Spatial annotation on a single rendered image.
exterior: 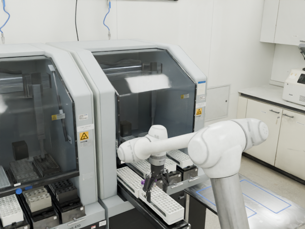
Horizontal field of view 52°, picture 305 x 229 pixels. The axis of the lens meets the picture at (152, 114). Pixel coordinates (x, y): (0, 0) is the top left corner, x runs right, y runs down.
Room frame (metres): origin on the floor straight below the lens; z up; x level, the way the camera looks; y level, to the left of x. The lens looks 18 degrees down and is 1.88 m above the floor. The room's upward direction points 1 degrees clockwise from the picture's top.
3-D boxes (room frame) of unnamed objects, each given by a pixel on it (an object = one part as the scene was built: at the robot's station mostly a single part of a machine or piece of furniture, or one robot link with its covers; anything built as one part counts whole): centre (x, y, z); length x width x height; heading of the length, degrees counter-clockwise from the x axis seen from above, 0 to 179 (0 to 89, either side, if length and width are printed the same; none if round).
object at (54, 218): (1.68, 0.74, 0.78); 0.73 x 0.14 x 0.09; 34
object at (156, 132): (1.52, -0.02, 1.23); 0.13 x 0.11 x 0.16; 129
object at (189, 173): (2.25, -0.10, 0.78); 0.73 x 0.14 x 0.09; 34
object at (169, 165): (2.05, -0.05, 0.83); 0.30 x 0.10 x 0.06; 34
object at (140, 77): (2.12, 0.09, 1.28); 0.61 x 0.51 x 0.63; 124
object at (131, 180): (1.76, 0.12, 0.83); 0.30 x 0.10 x 0.06; 34
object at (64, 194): (1.57, 0.48, 0.85); 0.12 x 0.02 x 0.06; 124
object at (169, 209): (1.50, -0.05, 0.86); 0.30 x 0.10 x 0.06; 34
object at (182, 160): (2.13, -0.18, 0.83); 0.30 x 0.10 x 0.06; 34
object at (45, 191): (1.54, 0.65, 0.85); 0.12 x 0.02 x 0.06; 124
